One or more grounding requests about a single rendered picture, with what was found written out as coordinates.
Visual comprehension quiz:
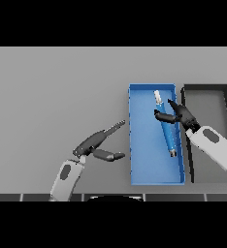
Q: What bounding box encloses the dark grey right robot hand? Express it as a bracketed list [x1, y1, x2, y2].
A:
[153, 98, 202, 133]

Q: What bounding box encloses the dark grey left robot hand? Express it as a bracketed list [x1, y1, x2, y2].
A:
[72, 119, 126, 163]

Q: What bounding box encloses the blue pipe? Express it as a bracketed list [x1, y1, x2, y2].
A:
[153, 89, 178, 158]

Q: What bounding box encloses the dark grey bin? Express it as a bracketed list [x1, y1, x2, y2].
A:
[180, 83, 227, 184]

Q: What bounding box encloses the blue bin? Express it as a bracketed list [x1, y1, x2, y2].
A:
[128, 83, 186, 186]

